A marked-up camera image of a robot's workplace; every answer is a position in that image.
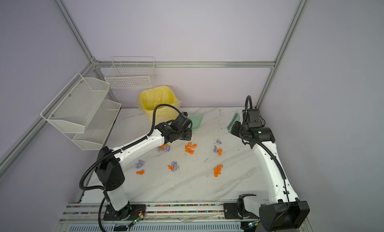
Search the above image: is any green plastic dustpan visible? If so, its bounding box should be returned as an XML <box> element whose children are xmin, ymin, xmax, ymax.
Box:
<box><xmin>188</xmin><ymin>114</ymin><xmax>203</xmax><ymax>132</ymax></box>

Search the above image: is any green hand brush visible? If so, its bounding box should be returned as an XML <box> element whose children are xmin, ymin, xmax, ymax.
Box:
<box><xmin>227</xmin><ymin>112</ymin><xmax>240</xmax><ymax>133</ymax></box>

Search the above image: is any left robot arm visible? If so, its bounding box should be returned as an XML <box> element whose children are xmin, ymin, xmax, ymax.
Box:
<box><xmin>95</xmin><ymin>112</ymin><xmax>192</xmax><ymax>220</ymax></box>

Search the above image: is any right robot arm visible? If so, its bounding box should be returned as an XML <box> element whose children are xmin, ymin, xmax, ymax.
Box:
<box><xmin>231</xmin><ymin>109</ymin><xmax>310</xmax><ymax>232</ymax></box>

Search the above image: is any orange scraps centre pile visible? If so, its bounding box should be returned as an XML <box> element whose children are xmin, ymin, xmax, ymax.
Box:
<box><xmin>185</xmin><ymin>142</ymin><xmax>197</xmax><ymax>155</ymax></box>

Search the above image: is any orange purple scraps left-centre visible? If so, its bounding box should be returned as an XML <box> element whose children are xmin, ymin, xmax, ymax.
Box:
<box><xmin>157</xmin><ymin>144</ymin><xmax>171</xmax><ymax>152</ymax></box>

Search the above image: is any purple orange scraps right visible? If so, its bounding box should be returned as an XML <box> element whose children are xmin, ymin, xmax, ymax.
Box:
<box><xmin>213</xmin><ymin>146</ymin><xmax>223</xmax><ymax>156</ymax></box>

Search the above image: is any purple orange scraps lower centre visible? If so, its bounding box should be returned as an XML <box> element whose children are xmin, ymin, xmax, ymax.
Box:
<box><xmin>168</xmin><ymin>161</ymin><xmax>179</xmax><ymax>172</ymax></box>

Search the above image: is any orange scraps lower right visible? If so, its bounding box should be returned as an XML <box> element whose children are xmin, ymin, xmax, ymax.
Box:
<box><xmin>214</xmin><ymin>165</ymin><xmax>223</xmax><ymax>178</ymax></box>

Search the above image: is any yellow lined trash bin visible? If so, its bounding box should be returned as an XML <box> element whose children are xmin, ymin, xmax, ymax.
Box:
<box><xmin>138</xmin><ymin>86</ymin><xmax>181</xmax><ymax>125</ymax></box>

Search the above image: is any orange scrap far left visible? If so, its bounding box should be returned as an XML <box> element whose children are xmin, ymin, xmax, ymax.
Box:
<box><xmin>136</xmin><ymin>170</ymin><xmax>145</xmax><ymax>175</ymax></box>

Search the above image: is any lower white mesh shelf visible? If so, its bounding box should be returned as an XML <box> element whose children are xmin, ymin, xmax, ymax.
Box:
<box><xmin>72</xmin><ymin>100</ymin><xmax>121</xmax><ymax>151</ymax></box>

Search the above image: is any white mesh shelf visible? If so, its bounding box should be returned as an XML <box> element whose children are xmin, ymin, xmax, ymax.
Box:
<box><xmin>40</xmin><ymin>73</ymin><xmax>110</xmax><ymax>134</ymax></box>
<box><xmin>72</xmin><ymin>100</ymin><xmax>121</xmax><ymax>151</ymax></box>

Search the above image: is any upper white mesh shelf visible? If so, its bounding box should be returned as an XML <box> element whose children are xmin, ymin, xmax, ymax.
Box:
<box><xmin>40</xmin><ymin>73</ymin><xmax>110</xmax><ymax>134</ymax></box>

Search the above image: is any white wire basket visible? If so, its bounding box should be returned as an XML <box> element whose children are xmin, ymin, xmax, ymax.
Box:
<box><xmin>105</xmin><ymin>57</ymin><xmax>157</xmax><ymax>89</ymax></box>

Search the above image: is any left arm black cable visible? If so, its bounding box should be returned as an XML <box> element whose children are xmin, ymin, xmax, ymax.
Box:
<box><xmin>78</xmin><ymin>103</ymin><xmax>182</xmax><ymax>232</ymax></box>

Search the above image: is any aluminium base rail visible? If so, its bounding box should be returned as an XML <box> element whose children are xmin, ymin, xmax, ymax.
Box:
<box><xmin>55</xmin><ymin>201</ymin><xmax>265</xmax><ymax>232</ymax></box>

